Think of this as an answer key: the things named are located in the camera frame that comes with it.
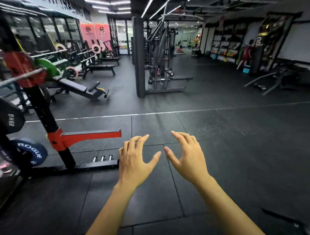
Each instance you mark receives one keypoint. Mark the person's left hand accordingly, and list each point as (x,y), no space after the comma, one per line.
(132,167)

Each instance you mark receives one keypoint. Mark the person's right hand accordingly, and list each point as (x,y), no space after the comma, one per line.
(191,162)

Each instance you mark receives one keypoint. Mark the person's left middle finger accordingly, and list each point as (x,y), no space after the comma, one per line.
(135,143)

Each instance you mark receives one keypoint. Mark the person's left thumb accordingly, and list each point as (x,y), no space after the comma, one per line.
(154,159)

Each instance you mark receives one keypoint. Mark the person's right thumb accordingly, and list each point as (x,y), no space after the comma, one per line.
(171,155)

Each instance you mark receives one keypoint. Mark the person's left little finger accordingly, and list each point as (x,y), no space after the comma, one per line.
(120,153)

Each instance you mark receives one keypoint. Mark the person's right middle finger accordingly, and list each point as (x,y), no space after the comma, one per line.
(188,140)

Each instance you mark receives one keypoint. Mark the person's right forearm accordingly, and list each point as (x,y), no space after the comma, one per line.
(222,208)

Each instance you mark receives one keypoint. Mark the person's left forearm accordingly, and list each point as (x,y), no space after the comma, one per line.
(111,210)

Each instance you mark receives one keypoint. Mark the black pillar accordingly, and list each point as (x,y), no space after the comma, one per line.
(139,60)

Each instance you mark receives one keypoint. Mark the black adjustable bench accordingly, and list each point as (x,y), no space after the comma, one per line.
(72,86)

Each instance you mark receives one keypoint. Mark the black squat rack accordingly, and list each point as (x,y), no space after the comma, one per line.
(46,116)

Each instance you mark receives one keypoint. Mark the black flat bench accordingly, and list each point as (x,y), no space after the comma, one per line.
(101,66)
(109,58)

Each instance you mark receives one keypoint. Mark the blue and black weight plate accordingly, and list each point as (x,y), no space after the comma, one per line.
(34,151)

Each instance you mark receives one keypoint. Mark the black crate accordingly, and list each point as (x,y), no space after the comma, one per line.
(195,53)

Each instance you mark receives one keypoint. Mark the blue box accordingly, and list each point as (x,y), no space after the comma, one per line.
(246,69)

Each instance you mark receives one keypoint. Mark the white and pink weight plate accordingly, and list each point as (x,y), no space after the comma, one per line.
(96,49)
(72,72)

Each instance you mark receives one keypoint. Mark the black storage shelf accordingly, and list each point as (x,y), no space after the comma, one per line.
(227,43)

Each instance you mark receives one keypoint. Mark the black low exercise machine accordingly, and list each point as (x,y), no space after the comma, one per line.
(281,77)

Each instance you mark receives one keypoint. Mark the green weight plate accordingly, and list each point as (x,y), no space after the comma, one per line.
(48,66)

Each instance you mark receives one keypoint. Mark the pink banner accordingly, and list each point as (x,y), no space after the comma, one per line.
(103,32)
(87,32)

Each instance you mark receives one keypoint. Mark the steel barbell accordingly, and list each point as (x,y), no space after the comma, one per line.
(21,77)

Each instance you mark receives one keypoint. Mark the tall black display stand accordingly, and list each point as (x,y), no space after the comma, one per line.
(268,43)

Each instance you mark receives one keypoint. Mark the ceiling strip light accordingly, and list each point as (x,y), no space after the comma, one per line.
(147,8)
(159,9)

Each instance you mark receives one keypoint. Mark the red weight plate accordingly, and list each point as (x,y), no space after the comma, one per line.
(19,63)

